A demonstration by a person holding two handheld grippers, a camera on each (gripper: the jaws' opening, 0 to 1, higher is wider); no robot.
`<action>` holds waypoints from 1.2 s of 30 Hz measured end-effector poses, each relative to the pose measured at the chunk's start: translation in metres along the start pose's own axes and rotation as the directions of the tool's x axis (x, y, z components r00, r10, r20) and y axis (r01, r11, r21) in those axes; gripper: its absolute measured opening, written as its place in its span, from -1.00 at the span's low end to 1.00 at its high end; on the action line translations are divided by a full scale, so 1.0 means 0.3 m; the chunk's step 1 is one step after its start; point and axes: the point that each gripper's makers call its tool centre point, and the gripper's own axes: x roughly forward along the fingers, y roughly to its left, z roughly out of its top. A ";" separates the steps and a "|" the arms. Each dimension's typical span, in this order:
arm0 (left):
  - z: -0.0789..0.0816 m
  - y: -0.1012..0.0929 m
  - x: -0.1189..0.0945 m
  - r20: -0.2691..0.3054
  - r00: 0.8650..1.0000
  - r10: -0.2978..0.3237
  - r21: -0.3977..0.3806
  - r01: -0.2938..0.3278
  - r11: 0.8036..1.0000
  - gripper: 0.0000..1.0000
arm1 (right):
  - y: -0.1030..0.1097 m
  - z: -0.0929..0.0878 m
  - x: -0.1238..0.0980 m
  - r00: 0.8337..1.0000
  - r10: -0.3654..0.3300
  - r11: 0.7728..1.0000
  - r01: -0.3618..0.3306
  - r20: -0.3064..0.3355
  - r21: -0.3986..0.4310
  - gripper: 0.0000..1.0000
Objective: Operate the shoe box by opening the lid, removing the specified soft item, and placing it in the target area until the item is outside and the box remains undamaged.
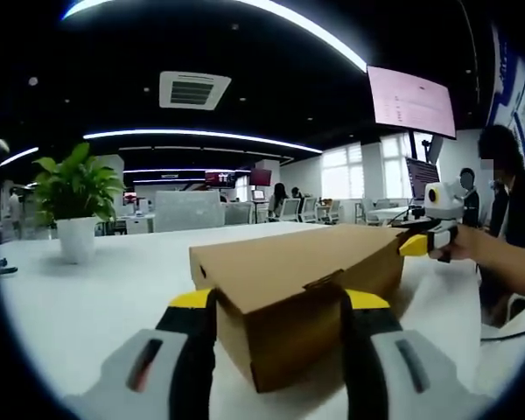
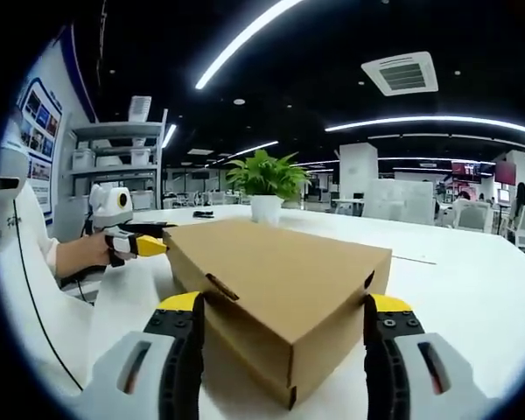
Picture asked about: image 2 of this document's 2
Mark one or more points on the person's white shirt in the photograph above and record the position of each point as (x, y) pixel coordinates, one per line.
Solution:
(35, 284)

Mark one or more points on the white storage box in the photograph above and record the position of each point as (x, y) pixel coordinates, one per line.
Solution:
(84, 159)
(141, 156)

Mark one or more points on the white desk partition panel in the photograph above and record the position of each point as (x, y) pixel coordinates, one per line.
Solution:
(398, 201)

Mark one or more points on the brown cardboard shoe box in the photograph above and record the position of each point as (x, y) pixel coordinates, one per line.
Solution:
(280, 271)

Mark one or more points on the white grey chest device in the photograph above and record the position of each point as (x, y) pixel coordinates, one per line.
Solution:
(13, 164)

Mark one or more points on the grey metal shelving rack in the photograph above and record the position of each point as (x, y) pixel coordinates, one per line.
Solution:
(114, 130)

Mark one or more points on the row of white office chairs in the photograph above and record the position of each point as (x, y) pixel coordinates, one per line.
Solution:
(499, 223)

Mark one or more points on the red hanging display screen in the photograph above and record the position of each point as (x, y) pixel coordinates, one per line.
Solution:
(466, 168)
(505, 172)

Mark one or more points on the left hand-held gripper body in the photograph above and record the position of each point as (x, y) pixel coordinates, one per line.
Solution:
(109, 210)

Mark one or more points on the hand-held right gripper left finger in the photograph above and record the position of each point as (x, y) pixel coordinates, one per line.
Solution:
(131, 376)

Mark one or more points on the person's left hand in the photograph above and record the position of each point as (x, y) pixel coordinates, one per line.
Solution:
(94, 254)

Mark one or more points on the blue framed wall display board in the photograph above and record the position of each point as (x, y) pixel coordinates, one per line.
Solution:
(41, 144)

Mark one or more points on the white ceiling air vent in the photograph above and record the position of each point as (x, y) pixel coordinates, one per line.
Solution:
(400, 74)

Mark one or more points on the short ceiling light strip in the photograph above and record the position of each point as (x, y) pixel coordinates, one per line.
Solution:
(169, 135)

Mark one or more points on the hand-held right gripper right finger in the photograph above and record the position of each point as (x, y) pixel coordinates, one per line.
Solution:
(442, 376)

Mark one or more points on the white ribbed basket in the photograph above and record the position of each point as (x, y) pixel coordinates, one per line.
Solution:
(139, 109)

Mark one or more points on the green plant in white pot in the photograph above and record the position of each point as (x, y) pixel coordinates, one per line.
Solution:
(267, 179)

